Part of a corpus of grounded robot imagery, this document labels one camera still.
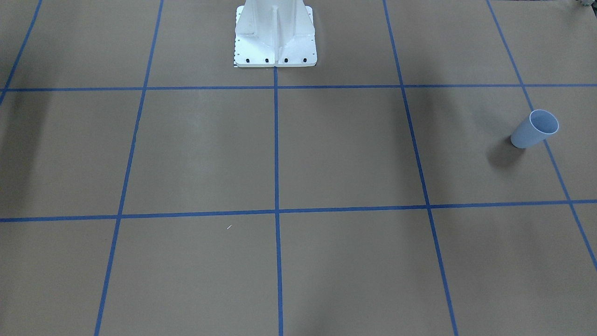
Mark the light blue plastic cup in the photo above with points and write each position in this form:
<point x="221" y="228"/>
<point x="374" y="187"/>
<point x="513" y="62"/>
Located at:
<point x="537" y="127"/>

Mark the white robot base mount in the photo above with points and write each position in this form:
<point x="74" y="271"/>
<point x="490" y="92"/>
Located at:
<point x="274" y="33"/>

